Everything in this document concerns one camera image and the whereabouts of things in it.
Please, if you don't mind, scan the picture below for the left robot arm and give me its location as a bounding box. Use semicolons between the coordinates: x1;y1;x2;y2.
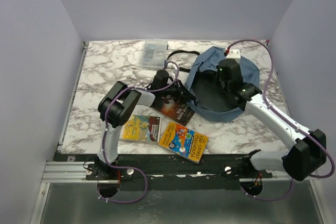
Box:
93;70;196;179

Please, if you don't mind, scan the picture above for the blue student backpack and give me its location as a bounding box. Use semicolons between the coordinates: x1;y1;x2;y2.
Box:
166;46;260;123

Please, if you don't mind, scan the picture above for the yellow Treehouse book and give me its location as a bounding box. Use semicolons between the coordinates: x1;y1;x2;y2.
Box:
158;122;208;164

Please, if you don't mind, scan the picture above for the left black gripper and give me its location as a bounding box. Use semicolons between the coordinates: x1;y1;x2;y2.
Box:
160;79;196;103

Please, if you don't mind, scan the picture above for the white earbud charger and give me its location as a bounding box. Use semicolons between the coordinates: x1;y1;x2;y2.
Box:
166;61;179;68

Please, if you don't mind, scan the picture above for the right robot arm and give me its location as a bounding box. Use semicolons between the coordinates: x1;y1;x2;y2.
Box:
216;59;327;181

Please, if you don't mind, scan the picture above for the yellow blue paperback book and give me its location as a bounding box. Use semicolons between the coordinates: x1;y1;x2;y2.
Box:
120;114;161;144

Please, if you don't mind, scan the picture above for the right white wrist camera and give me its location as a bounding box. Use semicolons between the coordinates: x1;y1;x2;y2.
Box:
224;48;241;62

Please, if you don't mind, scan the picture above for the clear plastic storage box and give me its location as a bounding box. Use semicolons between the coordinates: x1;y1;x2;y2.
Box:
140;39;169;69

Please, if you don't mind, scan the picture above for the dark Three Days book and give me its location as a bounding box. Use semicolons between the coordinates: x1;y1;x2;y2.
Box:
151;98;194;126

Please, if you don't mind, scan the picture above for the aluminium frame rail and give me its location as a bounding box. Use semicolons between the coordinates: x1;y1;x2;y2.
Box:
42;155;290;184

